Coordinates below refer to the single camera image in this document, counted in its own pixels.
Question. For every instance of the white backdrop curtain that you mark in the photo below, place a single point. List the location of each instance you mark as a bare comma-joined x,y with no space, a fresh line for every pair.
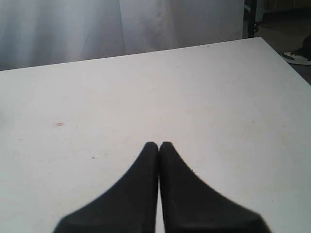
43,32

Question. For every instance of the black metal stand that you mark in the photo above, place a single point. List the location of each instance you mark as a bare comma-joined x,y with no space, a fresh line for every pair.
251,10

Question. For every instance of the white sneaker shoe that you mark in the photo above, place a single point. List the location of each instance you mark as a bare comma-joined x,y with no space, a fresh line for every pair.
293,57

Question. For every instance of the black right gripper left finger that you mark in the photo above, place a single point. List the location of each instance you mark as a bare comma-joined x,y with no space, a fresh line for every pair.
129,206

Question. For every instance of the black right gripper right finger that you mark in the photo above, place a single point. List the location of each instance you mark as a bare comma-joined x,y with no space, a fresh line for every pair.
189,205

